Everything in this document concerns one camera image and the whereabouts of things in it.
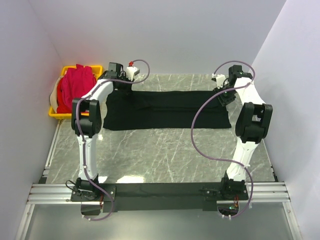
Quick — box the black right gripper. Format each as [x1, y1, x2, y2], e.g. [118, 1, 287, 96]
[212, 84, 237, 109]

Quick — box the black t shirt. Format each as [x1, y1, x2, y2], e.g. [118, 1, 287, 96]
[103, 90, 231, 131]

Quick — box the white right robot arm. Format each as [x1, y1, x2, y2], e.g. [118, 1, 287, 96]
[212, 64, 273, 200]

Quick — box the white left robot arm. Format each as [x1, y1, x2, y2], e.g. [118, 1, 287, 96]
[71, 61, 140, 201]

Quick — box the yellow plastic bin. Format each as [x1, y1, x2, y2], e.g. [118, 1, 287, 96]
[48, 65, 103, 120]

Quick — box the magenta t shirt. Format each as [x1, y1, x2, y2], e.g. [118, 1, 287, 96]
[59, 64, 97, 109]

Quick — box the beige t shirt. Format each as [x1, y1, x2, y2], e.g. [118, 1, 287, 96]
[49, 76, 63, 113]

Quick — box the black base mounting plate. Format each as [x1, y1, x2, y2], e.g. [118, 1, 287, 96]
[70, 182, 249, 213]

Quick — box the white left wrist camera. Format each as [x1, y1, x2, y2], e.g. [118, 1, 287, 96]
[125, 66, 140, 82]

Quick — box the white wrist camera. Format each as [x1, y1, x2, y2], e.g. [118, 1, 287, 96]
[211, 73, 226, 89]
[125, 66, 140, 82]

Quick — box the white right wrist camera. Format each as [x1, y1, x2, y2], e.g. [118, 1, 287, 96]
[211, 73, 226, 89]

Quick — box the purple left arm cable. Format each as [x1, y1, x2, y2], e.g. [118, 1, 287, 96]
[75, 58, 151, 222]

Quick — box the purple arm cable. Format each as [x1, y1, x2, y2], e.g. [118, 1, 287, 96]
[75, 58, 151, 222]
[190, 59, 256, 219]

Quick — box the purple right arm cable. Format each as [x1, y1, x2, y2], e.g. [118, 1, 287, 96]
[190, 59, 256, 219]

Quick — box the aluminium extrusion rail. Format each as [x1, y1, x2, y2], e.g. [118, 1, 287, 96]
[26, 182, 291, 205]

